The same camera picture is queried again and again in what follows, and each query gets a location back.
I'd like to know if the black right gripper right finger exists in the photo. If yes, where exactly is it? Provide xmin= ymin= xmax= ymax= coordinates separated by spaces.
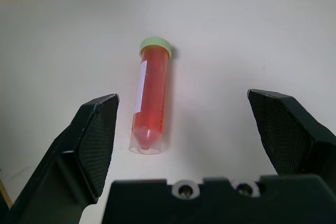
xmin=247 ymin=89 xmax=336 ymax=176

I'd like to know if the red liquid centrifuge tube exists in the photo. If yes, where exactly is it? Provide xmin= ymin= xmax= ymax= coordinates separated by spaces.
xmin=128 ymin=36 xmax=173 ymax=155

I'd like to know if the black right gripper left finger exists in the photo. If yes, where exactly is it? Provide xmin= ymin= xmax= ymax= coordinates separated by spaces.
xmin=0 ymin=93 xmax=120 ymax=224

